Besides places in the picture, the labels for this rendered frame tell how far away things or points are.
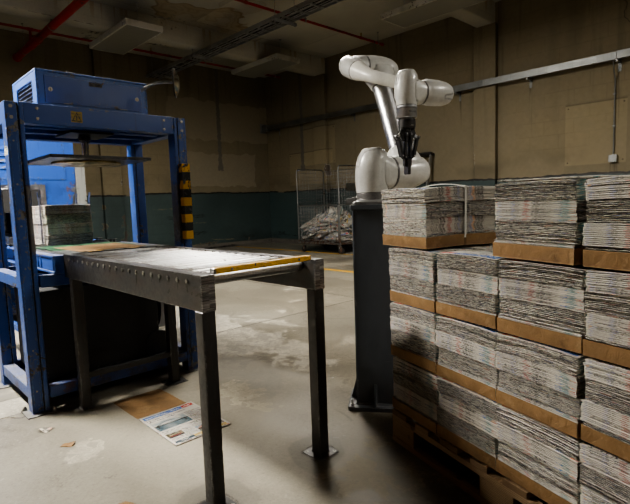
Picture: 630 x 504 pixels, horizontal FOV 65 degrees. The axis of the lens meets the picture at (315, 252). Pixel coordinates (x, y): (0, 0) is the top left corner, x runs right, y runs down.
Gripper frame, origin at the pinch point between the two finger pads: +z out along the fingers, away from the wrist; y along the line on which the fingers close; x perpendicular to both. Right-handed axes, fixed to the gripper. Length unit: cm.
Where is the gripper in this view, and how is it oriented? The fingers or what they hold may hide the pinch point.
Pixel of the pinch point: (407, 166)
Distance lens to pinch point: 226.5
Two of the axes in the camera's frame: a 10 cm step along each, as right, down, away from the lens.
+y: 9.0, -0.7, 4.3
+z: 0.3, 9.9, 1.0
